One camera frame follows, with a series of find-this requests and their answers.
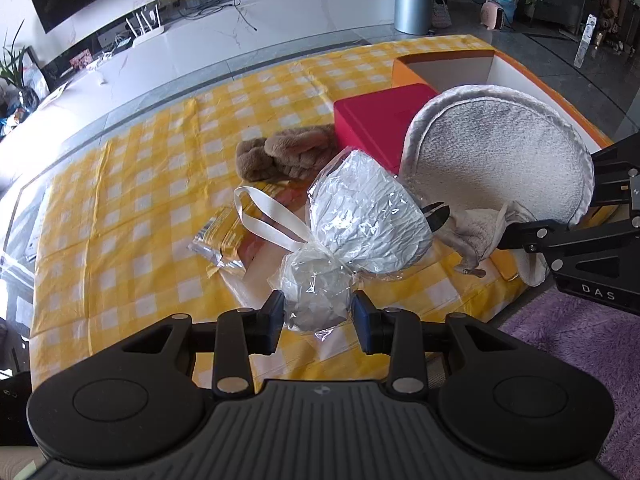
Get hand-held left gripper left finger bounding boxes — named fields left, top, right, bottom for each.
left=120, top=290, right=286, bottom=398

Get silver metal trash can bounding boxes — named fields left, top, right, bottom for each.
left=392, top=0, right=435, bottom=36

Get pink space heater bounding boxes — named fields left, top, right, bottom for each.
left=479, top=0, right=506, bottom=30

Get white narrow stand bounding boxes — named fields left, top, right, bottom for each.
left=574, top=14, right=599, bottom=69

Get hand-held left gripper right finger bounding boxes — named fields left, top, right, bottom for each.
left=352, top=292, right=521, bottom=397

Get beige plush cloth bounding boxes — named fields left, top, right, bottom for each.
left=440, top=200, right=552, bottom=289

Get black cables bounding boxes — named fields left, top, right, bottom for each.
left=185, top=0, right=259, bottom=31

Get brown plush headband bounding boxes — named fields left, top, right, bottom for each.
left=236, top=124, right=337, bottom=182

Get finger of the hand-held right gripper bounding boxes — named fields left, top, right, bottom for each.
left=590, top=132, right=640, bottom=207
left=500, top=217, right=640, bottom=278

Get red square box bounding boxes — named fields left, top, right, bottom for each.
left=333, top=84, right=439, bottom=174

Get green plant in glass vase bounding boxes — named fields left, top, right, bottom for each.
left=0, top=20, right=37, bottom=112

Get orange cardboard box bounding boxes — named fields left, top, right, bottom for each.
left=391, top=46, right=616, bottom=283

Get round white plush cushion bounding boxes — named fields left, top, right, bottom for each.
left=398, top=85, right=596, bottom=227

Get yellow checkered tablecloth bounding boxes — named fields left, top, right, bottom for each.
left=30, top=34, right=551, bottom=397

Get yellow plastic packet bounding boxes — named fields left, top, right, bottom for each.
left=189, top=205, right=252, bottom=279

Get white marble media console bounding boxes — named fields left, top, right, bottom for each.
left=0, top=0, right=398, bottom=194

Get white antenna router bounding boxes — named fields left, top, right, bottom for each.
left=125, top=4, right=166, bottom=47

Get plastic-wrapped white strap bag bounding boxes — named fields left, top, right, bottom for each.
left=234, top=149, right=435, bottom=334

